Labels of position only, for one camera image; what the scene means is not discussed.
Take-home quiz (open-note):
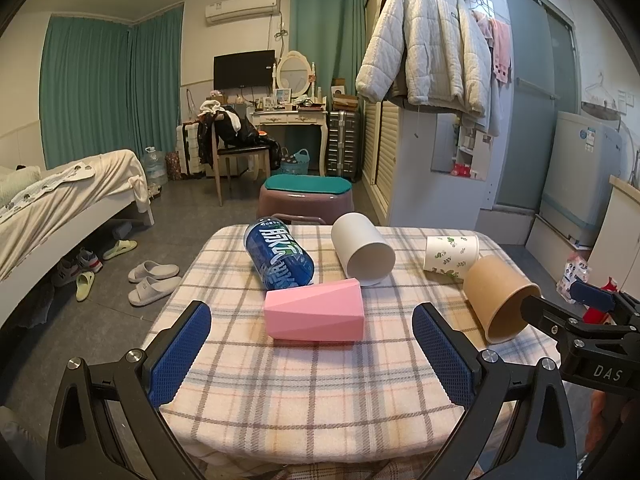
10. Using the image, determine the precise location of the green curtain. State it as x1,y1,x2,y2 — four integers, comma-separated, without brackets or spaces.
288,0,366,99
39,6,183,167

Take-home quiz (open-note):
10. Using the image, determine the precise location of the white puffer jacket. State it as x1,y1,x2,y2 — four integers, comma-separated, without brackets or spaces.
356,0,491,118

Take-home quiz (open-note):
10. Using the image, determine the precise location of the green curtain centre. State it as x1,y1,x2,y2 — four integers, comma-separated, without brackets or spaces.
288,0,366,99

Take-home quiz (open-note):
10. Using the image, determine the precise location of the white air conditioner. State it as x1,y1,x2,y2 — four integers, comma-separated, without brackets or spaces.
205,0,281,25

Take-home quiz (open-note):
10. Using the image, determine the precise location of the white cabinet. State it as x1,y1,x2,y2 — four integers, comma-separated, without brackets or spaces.
588,176,640,299

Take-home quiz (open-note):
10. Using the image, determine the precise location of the wooden chair with clothes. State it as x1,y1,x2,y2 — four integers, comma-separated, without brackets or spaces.
198,99,274,206

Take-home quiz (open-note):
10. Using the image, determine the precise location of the white leaf-print paper cup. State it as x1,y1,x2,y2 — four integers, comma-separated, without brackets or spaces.
423,235,480,281

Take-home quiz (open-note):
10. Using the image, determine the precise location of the bed with beige sheet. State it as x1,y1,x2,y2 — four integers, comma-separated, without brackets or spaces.
1,150,154,321

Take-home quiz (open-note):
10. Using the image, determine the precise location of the grey slipper front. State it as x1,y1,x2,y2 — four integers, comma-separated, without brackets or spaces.
128,276,181,307

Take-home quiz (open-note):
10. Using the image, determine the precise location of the black suitcase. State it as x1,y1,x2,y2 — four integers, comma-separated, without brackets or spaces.
326,110,362,182

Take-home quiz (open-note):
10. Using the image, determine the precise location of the oval vanity mirror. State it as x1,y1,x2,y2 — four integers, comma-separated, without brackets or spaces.
276,50,311,99

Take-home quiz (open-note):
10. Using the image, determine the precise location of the teal basket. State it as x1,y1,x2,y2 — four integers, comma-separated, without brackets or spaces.
280,148,310,174

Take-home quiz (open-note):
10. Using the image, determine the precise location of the white snack bag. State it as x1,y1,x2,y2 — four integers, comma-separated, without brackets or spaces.
556,254,590,304

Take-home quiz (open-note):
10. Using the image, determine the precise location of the white cylindrical cup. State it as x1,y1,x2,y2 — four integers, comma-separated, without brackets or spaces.
331,212,396,286

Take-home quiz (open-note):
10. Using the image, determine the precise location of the white dressing table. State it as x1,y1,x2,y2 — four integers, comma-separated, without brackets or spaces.
248,110,329,177

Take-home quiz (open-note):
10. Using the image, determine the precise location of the blue drink can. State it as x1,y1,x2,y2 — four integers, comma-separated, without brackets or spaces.
243,217,314,290

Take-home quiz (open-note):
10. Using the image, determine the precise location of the green curtain left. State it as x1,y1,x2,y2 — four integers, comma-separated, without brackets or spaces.
39,6,183,167

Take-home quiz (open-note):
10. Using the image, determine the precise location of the purple stool with green cushion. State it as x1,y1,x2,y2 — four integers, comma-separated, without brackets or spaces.
257,174,355,226

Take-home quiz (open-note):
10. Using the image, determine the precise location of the water jug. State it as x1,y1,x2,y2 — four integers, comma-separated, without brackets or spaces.
142,146,168,188

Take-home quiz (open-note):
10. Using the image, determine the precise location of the grey slipper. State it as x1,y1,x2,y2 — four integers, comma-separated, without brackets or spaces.
128,276,181,307
128,260,180,284

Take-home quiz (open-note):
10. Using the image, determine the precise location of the grey slipper back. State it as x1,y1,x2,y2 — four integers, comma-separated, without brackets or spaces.
128,260,180,284

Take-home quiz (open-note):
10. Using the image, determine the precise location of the plaid tablecloth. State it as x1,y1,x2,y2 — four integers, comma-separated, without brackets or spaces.
141,223,561,480

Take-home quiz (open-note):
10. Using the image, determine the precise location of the pink hanging garment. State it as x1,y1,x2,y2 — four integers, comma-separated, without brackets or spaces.
473,10,512,84

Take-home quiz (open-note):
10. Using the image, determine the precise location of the black television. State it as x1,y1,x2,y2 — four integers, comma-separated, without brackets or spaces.
213,50,276,90

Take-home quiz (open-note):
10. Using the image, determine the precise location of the yellow-green slipper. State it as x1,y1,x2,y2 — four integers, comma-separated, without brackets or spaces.
76,271,96,302

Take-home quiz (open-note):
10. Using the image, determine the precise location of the white washing machine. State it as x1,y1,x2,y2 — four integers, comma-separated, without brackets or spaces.
539,112,623,246

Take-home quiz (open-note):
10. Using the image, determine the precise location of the red thermos bottle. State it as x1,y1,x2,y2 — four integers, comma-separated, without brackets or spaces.
582,276,618,325

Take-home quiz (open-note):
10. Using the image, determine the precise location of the brown kraft paper cup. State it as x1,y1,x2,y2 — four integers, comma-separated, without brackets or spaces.
463,256,541,344

